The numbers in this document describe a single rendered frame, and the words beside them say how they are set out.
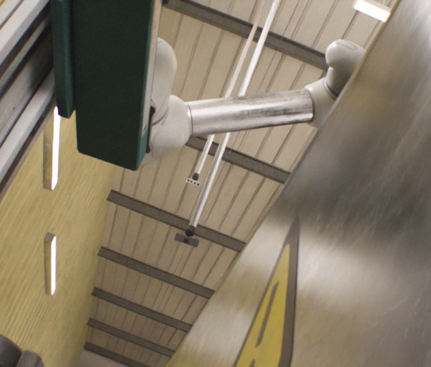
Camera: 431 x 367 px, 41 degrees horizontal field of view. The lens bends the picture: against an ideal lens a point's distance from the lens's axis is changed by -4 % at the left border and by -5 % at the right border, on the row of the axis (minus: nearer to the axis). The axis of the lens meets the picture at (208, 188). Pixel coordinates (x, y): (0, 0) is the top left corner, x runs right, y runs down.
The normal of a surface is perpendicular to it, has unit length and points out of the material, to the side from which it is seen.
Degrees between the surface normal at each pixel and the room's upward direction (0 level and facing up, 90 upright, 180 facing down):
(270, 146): 180
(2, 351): 90
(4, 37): 90
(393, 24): 90
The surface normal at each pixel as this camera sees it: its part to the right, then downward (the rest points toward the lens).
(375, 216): -0.93, -0.37
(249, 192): -0.29, 0.78
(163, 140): 0.37, 0.72
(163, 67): 0.82, -0.14
